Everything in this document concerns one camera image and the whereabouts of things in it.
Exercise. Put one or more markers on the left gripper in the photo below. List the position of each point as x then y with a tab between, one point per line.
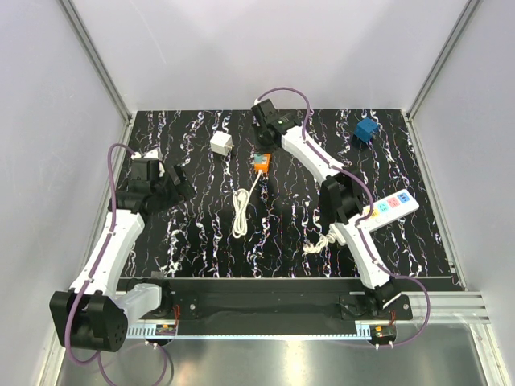
179	193

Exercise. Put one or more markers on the white cube adapter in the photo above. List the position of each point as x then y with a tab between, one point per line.
221	143

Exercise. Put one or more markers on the orange power strip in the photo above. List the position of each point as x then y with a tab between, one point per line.
263	169

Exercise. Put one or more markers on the blue cube adapter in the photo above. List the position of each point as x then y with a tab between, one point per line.
366	130

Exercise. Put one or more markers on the white power strip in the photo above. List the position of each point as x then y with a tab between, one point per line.
385	211

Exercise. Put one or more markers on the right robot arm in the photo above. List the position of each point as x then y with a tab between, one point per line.
345	203

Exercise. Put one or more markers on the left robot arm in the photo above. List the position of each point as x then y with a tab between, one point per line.
90	315

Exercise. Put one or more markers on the black marble mat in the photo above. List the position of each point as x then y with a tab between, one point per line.
240	225

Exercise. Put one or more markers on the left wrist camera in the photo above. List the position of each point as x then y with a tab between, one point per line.
152	154

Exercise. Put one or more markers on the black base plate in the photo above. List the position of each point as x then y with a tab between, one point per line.
297	305

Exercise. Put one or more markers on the slotted cable duct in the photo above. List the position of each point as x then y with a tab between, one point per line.
162	331

